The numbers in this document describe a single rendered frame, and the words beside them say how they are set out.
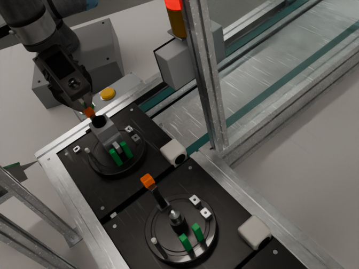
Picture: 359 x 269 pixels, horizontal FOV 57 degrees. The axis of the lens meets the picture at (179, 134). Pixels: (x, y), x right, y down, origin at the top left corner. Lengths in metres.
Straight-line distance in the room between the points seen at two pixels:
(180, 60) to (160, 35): 0.75
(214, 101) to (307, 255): 0.32
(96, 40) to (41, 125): 0.34
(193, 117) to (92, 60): 0.42
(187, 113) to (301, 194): 0.35
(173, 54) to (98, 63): 0.58
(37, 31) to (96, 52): 0.52
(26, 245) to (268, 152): 0.59
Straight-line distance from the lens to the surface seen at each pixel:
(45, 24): 0.68
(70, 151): 0.88
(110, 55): 1.13
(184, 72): 0.59
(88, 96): 0.79
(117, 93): 0.97
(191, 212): 0.66
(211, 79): 0.61
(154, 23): 1.40
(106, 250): 0.72
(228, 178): 0.73
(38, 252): 0.55
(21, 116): 1.26
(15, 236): 0.51
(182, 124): 0.89
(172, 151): 0.74
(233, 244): 0.65
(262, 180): 0.83
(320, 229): 0.79
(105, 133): 0.72
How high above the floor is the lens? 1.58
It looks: 50 degrees down
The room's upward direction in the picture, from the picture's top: 18 degrees counter-clockwise
